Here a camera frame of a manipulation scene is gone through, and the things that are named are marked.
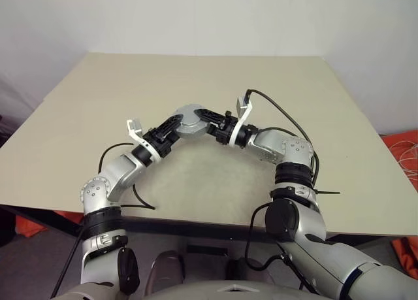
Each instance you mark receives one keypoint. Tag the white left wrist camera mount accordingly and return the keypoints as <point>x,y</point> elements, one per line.
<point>134,125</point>

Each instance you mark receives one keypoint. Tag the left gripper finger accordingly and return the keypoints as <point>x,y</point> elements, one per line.
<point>170,125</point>
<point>174,137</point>

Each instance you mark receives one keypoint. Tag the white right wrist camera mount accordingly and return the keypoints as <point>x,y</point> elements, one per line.
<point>243,108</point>

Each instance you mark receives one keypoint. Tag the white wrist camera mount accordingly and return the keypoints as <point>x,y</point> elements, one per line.
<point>243,108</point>
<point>134,125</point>

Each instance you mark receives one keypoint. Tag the black rectangular block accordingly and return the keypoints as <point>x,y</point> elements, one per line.
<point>207,250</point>

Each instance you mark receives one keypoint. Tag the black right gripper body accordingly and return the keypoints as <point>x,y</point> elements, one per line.
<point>225,133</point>

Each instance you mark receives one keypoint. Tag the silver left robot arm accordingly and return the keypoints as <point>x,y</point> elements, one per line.
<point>121,172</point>

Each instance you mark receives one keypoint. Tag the grey robot torso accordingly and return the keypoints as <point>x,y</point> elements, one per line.
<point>228,293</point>

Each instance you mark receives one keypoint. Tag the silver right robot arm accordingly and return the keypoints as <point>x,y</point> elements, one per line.
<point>271,143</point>

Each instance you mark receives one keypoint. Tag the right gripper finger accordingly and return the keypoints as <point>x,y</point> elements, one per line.
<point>210,116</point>
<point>213,130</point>

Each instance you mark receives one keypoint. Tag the black table frame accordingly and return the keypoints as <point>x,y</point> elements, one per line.
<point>196,229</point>

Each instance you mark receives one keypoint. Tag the round grey metal disc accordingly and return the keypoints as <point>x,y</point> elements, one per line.
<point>192,125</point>

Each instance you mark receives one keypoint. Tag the black zip tie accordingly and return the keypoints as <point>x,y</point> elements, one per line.
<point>328,193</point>

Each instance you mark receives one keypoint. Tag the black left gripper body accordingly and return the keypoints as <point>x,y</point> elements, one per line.
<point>160,143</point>

